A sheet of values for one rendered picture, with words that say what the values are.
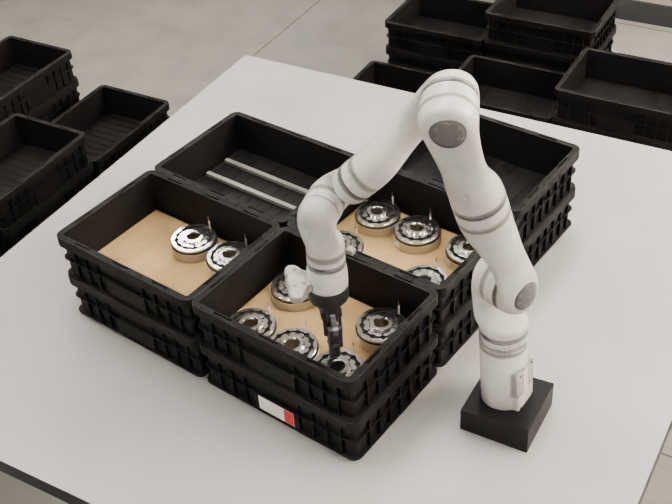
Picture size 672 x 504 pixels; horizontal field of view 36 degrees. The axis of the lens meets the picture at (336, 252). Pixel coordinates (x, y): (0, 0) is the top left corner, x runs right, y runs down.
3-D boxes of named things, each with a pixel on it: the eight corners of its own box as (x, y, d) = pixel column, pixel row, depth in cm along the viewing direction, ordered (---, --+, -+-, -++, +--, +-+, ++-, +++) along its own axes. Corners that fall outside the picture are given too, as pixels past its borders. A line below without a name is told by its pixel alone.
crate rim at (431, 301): (441, 301, 204) (441, 291, 202) (351, 394, 186) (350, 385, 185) (284, 233, 224) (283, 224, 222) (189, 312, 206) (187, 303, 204)
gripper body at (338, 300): (352, 292, 185) (354, 330, 191) (343, 262, 191) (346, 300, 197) (310, 298, 184) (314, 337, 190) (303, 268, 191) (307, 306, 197)
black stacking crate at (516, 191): (577, 189, 246) (581, 148, 239) (515, 256, 228) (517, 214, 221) (435, 140, 266) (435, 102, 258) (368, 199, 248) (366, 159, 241)
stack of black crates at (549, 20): (608, 105, 398) (621, -4, 369) (582, 145, 378) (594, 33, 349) (510, 84, 414) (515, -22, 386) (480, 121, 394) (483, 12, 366)
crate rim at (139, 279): (284, 233, 224) (283, 224, 222) (188, 312, 206) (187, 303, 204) (152, 176, 244) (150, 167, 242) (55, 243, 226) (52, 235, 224)
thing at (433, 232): (448, 226, 230) (448, 224, 230) (423, 250, 224) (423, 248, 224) (410, 211, 235) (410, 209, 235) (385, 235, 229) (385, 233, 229)
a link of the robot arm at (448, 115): (470, 106, 149) (508, 223, 167) (472, 64, 155) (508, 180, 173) (408, 118, 152) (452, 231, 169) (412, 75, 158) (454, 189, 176)
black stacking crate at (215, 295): (440, 336, 210) (440, 294, 203) (353, 429, 192) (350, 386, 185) (288, 267, 230) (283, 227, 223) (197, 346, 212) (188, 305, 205)
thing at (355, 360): (374, 363, 199) (374, 361, 198) (344, 396, 193) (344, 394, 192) (331, 343, 204) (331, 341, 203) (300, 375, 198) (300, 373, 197)
